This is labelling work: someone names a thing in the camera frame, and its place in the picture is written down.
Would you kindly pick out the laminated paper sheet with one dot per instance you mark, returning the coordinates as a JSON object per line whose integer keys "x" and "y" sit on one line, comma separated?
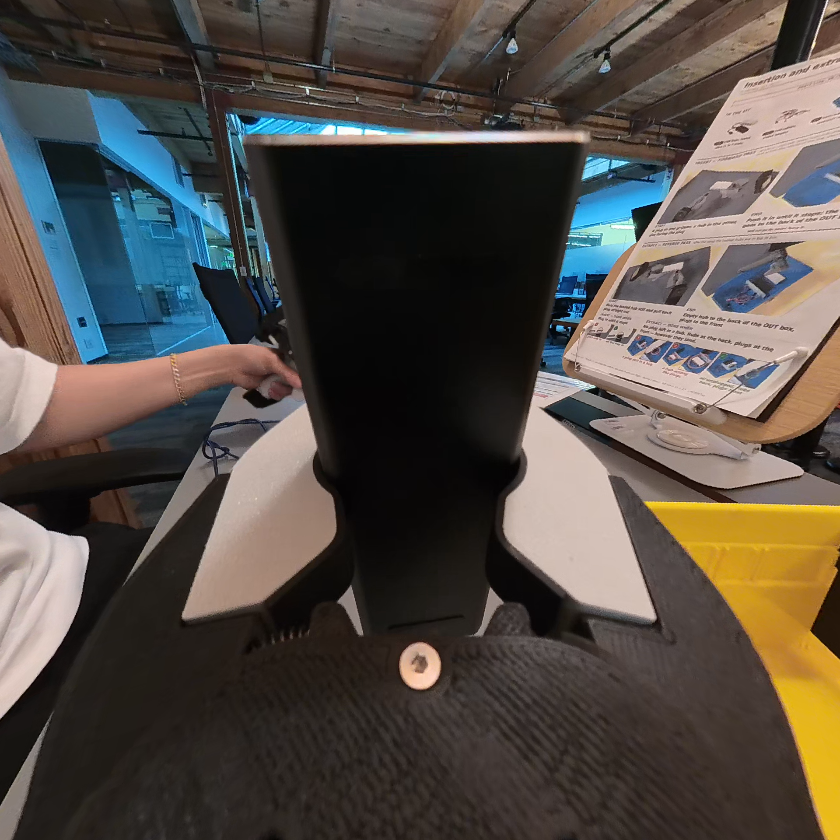
{"x": 554, "y": 387}

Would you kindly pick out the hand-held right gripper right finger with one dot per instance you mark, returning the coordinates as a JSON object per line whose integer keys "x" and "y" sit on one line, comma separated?
{"x": 577, "y": 538}

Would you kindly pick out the person's left hand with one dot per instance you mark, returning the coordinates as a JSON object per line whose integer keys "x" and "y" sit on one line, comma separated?
{"x": 243, "y": 367}

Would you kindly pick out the person's left forearm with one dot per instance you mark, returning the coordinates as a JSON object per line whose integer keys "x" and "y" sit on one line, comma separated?
{"x": 111, "y": 400}

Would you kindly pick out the yellow plastic bin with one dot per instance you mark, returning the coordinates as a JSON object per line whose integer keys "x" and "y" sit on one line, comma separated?
{"x": 754, "y": 544}

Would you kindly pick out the black monitor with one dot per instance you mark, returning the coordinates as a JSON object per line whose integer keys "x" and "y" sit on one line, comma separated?
{"x": 646, "y": 221}

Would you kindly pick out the printed instruction sheet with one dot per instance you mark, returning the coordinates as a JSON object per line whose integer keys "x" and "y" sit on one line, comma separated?
{"x": 722, "y": 262}

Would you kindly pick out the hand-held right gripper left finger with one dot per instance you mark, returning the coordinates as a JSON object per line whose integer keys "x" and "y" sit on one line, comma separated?
{"x": 262, "y": 544}

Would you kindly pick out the black multi-port usb hub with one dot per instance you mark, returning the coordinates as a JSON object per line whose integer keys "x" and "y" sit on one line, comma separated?
{"x": 420, "y": 328}

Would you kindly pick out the black office chair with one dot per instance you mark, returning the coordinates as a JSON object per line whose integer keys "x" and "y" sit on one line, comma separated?
{"x": 98, "y": 469}
{"x": 223, "y": 302}

